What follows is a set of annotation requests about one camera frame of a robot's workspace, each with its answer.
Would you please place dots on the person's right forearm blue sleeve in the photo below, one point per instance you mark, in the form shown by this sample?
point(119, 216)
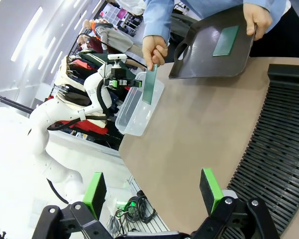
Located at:
point(157, 17)

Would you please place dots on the white power strip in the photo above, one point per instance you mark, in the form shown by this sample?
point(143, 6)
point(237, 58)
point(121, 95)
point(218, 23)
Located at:
point(120, 205)

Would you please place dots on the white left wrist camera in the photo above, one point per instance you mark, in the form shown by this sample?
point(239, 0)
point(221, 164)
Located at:
point(117, 57)

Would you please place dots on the person's torso blue shirt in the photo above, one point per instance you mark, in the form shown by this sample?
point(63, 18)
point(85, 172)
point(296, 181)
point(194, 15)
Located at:
point(201, 5)

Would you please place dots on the person in grey hoodie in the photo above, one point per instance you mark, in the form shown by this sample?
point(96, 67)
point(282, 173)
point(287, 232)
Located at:
point(109, 35)

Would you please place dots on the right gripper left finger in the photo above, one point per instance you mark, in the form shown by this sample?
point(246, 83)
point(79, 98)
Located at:
point(93, 194)

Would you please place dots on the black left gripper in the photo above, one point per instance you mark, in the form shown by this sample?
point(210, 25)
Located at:
point(118, 73)

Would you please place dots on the black plastic tray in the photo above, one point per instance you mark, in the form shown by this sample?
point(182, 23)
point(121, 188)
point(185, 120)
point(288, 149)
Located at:
point(201, 49)

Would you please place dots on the clothes rack with garments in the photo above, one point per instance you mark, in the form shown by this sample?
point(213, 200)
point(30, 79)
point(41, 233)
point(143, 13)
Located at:
point(74, 94)

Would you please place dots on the person's left hand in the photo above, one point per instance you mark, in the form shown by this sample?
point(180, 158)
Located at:
point(260, 15)

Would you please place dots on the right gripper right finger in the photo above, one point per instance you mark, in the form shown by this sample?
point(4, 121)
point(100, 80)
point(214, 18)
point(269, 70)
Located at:
point(209, 191)

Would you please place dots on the shelf with white boxes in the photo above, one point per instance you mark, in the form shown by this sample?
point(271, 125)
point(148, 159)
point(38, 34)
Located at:
point(117, 17)

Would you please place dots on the clear plastic box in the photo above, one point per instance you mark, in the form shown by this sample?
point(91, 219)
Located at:
point(134, 119)

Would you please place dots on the person's right hand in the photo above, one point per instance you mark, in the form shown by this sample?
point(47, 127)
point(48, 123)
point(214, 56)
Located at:
point(153, 49)

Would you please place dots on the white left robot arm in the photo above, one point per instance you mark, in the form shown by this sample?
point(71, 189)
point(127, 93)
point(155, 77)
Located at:
point(52, 112)

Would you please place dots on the black metal frame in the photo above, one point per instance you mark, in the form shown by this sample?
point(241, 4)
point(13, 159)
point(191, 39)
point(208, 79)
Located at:
point(12, 103)

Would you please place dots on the green PCB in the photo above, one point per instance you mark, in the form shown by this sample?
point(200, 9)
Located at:
point(149, 87)
point(225, 41)

